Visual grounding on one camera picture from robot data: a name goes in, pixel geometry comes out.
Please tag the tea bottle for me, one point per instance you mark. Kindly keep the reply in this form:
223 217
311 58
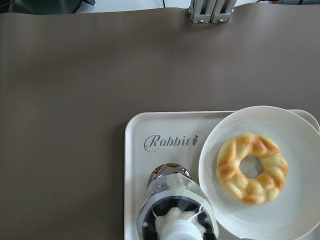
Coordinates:
175 208

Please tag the white round plate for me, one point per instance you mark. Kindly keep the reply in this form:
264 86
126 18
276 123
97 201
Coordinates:
296 211

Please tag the braided ring bread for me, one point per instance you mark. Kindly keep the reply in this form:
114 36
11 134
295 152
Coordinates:
251 169

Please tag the aluminium frame post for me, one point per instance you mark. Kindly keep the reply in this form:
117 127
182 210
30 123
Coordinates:
210 11

